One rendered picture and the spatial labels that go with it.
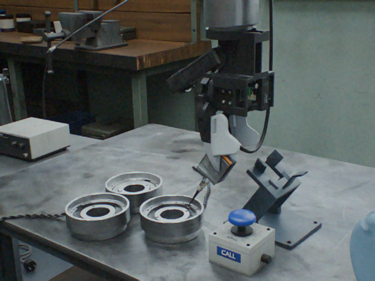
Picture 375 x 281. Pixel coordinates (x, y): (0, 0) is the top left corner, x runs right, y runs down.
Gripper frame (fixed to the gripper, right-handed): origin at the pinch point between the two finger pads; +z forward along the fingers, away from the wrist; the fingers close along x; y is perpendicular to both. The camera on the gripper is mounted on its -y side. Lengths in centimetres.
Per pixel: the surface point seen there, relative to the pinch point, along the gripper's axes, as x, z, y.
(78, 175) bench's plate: 2.6, 13.0, -39.7
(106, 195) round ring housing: -6.3, 9.4, -20.4
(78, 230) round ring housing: -15.5, 11.0, -16.5
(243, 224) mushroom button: -5.4, 6.5, 8.1
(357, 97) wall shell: 155, 27, -44
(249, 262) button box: -7.2, 10.8, 10.3
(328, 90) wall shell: 155, 25, -57
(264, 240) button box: -3.2, 9.2, 10.2
